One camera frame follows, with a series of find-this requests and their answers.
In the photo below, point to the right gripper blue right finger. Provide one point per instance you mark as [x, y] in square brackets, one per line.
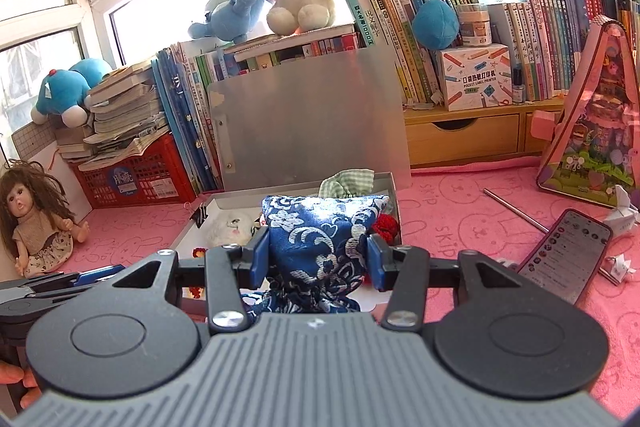
[404, 271]

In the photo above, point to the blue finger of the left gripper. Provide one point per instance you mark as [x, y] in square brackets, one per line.
[95, 275]

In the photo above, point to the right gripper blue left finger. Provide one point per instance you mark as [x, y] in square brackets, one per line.
[227, 270]

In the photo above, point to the blue floral brocade pouch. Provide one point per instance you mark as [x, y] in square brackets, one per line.
[317, 253]

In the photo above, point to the red yellow crochet ornament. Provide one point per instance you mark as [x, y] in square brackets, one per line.
[198, 292]

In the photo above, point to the person's left hand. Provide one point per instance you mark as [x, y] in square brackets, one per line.
[13, 374]

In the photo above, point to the white fluffy plush toy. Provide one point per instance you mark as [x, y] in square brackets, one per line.
[230, 227]

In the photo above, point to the red crochet heart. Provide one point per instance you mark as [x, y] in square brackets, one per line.
[387, 227]

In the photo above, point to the black binder clip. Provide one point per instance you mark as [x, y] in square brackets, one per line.
[199, 215]

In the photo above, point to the brown haired baby doll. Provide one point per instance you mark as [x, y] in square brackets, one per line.
[37, 227]

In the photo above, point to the green gingham scrunchie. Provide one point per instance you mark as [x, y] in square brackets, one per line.
[347, 183]

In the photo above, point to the red plastic crate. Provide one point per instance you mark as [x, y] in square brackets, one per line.
[155, 177]

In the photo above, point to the wooden drawer shelf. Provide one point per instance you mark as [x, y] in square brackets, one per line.
[437, 137]

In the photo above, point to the silver cardboard box with lid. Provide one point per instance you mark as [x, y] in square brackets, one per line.
[285, 129]

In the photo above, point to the smartphone in red case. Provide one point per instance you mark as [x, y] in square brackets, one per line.
[565, 261]

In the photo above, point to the stack of worn books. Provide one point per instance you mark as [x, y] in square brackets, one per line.
[124, 116]

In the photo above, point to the blue doraemon plush left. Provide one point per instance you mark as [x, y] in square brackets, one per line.
[63, 92]

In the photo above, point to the row of blue books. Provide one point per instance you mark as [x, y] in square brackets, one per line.
[182, 117]

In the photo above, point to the white label printer box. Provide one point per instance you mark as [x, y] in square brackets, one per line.
[472, 78]

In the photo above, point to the pink dollhouse toy box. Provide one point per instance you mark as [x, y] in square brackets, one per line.
[593, 145]

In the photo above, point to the blue elephant plush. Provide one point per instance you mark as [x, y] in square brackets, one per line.
[228, 20]

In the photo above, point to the small white jar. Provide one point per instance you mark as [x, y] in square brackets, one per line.
[474, 24]

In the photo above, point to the row of upright books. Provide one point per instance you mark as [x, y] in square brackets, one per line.
[546, 37]

